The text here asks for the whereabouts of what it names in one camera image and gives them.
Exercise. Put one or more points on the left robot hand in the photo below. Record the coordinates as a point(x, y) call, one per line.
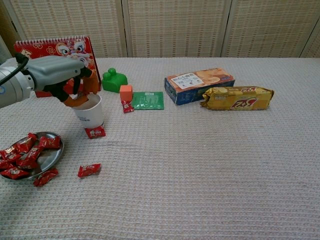
point(55, 70)

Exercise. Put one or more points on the white paper cup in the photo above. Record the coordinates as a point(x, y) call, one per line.
point(91, 117)

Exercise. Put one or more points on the red candy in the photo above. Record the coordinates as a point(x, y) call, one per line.
point(88, 170)
point(25, 145)
point(10, 155)
point(50, 143)
point(127, 107)
point(95, 133)
point(45, 178)
point(5, 165)
point(33, 153)
point(13, 173)
point(27, 163)

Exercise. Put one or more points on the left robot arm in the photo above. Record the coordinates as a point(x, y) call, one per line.
point(12, 87)

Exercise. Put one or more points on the red desk calendar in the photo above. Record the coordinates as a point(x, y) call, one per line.
point(40, 47)

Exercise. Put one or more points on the woven bamboo screen panel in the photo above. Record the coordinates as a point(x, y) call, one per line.
point(315, 47)
point(175, 25)
point(3, 25)
point(70, 25)
point(270, 25)

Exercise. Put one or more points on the green toy block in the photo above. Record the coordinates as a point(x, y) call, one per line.
point(113, 83)

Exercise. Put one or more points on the orange cube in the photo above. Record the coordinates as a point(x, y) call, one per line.
point(125, 93)

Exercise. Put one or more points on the round metal plate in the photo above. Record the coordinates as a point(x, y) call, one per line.
point(50, 158)

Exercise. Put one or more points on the green foil sachet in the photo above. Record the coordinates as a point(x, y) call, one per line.
point(147, 101)

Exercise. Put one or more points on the orange blue biscuit box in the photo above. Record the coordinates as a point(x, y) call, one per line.
point(197, 80)

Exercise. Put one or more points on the white waffle tablecloth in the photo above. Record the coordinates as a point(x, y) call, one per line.
point(187, 162)

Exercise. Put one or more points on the golden biscuit packet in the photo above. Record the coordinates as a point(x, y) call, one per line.
point(237, 100)

